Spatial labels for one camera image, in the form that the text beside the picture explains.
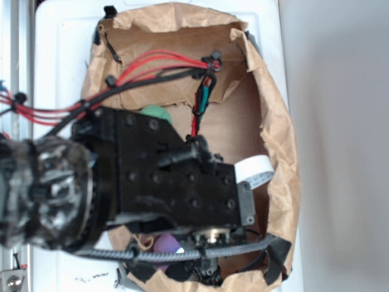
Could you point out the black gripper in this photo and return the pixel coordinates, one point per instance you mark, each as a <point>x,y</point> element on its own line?
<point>149,179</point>

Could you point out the pink plush bunny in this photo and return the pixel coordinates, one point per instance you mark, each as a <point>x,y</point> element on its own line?
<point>167,243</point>

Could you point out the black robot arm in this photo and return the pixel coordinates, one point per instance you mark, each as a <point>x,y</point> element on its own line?
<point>47,194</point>

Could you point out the green textured ball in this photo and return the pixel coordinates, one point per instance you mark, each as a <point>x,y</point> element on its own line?
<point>158,112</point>

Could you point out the brown paper lined box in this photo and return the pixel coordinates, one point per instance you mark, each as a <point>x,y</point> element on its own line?
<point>247,115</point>

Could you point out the white plastic tray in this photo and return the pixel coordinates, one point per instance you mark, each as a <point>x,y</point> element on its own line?
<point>63,39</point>

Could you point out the silver corner bracket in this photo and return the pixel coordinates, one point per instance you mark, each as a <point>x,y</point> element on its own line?
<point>12,280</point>

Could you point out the aluminium frame rail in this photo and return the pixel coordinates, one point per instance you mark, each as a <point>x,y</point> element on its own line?
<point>17,51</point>

